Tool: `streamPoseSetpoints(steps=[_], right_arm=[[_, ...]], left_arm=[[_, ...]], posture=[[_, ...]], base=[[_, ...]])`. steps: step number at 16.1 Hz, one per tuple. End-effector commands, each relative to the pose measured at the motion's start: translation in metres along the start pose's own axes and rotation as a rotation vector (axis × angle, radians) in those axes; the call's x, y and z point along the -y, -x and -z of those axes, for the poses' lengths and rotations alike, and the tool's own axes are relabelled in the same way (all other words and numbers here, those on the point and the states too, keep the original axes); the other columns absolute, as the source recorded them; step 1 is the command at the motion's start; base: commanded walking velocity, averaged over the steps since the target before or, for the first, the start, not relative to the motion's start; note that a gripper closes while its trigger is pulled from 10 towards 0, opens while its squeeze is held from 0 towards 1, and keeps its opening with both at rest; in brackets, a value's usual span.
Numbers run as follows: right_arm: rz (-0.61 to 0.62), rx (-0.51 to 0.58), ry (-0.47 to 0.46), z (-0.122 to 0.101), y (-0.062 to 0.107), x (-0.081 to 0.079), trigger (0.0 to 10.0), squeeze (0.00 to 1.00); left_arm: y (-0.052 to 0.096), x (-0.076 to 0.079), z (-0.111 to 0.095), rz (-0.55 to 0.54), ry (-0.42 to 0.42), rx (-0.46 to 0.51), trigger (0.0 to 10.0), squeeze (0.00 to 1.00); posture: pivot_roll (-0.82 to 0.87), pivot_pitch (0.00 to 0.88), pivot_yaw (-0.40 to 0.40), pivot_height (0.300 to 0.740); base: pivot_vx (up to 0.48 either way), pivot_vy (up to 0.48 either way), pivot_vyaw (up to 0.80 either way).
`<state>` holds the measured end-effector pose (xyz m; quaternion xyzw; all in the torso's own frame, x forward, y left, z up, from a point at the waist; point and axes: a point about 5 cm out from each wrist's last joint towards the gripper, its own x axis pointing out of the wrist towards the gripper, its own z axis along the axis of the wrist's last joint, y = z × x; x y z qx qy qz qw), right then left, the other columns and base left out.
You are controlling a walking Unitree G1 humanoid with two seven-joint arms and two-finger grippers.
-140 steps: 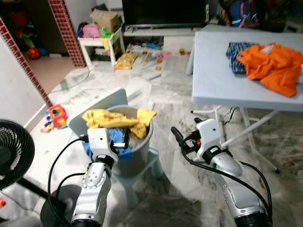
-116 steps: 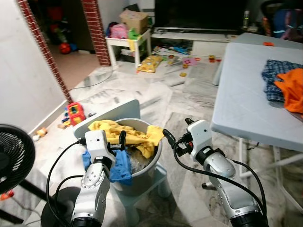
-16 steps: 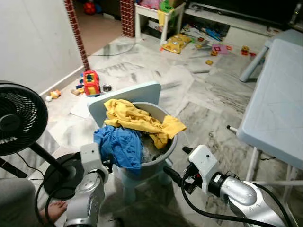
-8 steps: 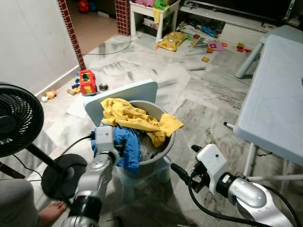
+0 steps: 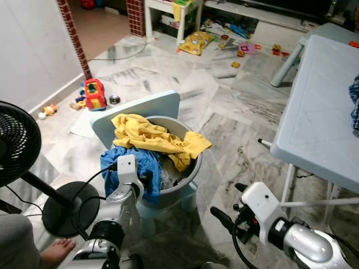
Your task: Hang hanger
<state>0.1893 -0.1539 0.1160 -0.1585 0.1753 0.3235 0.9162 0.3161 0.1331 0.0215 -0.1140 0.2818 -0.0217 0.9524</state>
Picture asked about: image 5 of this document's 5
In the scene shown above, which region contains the blue cloth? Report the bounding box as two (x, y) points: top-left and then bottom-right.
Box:
(99, 146), (164, 206)

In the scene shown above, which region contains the grey metal bucket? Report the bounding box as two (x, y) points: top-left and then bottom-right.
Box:
(112, 115), (204, 210)

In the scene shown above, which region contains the yellow cloth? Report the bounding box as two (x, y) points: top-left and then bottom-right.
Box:
(111, 113), (213, 172)

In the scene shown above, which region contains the pale blue child chair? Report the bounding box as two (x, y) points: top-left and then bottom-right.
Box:
(90, 90), (200, 239)

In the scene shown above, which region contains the white paper sheet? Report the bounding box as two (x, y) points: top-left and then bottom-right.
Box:
(70, 106), (97, 138)

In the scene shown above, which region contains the red toy truck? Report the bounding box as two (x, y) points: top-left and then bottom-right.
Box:
(82, 78), (108, 112)

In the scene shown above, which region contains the pale blue folding table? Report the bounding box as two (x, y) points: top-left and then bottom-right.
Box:
(257, 35), (359, 239)

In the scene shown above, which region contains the person's bare foot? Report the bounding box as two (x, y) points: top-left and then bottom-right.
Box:
(39, 238), (77, 269)

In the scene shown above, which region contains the small orange toy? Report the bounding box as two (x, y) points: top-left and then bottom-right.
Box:
(36, 103), (60, 120)

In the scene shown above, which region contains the black floor fan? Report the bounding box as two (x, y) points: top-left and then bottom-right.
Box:
(0, 101), (102, 238)

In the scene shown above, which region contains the pink flat toy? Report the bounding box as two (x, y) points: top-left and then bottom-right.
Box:
(238, 41), (258, 55)

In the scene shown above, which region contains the blue plaid shirt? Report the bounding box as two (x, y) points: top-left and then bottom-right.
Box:
(348, 76), (359, 133)

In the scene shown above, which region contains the person's grey trouser leg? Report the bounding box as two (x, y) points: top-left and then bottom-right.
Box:
(0, 214), (44, 269)

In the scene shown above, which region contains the pale blue child table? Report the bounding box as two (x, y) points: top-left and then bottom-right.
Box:
(270, 22), (359, 88)

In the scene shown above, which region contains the white small table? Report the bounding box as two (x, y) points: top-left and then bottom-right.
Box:
(144, 0), (204, 47)

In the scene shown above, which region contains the white television stand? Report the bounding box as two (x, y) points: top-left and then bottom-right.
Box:
(205, 0), (332, 34)

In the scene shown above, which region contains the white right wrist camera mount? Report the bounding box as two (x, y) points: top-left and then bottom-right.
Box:
(241, 182), (289, 230)

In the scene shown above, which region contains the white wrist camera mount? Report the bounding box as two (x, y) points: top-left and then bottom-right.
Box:
(241, 182), (289, 230)
(116, 154), (141, 194)

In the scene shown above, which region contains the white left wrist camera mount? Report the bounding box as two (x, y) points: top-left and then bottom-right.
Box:
(116, 154), (141, 194)

